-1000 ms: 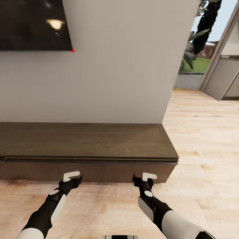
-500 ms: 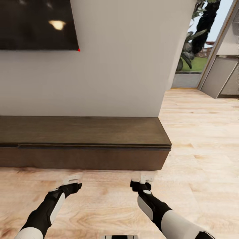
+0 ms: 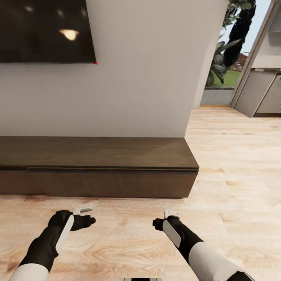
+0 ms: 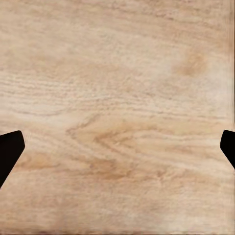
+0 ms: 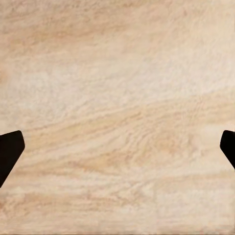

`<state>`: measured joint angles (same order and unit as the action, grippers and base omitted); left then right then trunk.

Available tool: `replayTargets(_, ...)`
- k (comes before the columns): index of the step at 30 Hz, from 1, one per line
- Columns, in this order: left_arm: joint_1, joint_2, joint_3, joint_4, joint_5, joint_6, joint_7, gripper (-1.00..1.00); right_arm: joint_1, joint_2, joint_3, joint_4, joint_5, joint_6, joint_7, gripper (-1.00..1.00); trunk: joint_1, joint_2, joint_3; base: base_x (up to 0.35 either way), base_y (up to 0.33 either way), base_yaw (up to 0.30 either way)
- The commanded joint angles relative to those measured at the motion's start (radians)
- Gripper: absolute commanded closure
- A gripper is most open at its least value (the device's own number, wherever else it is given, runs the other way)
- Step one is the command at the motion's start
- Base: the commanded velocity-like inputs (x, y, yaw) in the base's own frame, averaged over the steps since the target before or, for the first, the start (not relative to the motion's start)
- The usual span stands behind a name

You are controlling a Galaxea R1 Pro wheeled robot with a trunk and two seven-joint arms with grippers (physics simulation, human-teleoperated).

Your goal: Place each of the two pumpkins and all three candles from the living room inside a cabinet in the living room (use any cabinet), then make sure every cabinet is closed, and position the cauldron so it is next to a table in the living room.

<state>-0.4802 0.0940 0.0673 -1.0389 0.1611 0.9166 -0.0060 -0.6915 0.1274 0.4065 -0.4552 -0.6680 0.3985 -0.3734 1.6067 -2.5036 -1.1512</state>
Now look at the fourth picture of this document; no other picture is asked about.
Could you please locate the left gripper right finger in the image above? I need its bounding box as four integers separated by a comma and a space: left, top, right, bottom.
220, 130, 235, 168

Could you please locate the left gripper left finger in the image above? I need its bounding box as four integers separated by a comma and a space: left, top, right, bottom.
0, 130, 25, 188

